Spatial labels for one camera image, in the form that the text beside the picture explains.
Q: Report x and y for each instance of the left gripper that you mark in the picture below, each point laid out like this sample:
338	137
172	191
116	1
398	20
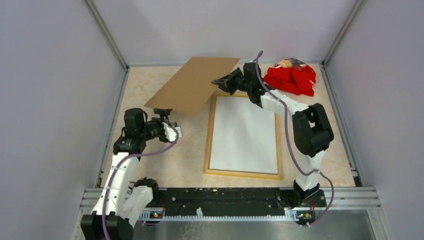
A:
163	113

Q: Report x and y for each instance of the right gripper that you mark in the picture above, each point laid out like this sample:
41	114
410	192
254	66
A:
225	83

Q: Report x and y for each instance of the brown backing board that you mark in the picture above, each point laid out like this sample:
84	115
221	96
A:
187	91

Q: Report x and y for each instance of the building photo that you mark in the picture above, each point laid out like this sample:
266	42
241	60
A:
245	136

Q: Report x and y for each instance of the yellow wooden picture frame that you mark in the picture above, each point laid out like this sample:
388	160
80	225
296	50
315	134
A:
207	139

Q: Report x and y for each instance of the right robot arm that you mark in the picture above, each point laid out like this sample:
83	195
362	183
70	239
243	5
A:
308	131

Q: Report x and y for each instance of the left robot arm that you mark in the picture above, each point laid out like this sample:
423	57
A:
119	206

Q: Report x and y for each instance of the red cloth doll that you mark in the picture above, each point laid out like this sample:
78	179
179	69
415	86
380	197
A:
293	76

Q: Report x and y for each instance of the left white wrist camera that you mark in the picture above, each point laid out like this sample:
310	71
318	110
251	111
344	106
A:
172	131

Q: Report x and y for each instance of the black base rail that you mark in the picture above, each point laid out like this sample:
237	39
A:
232	202

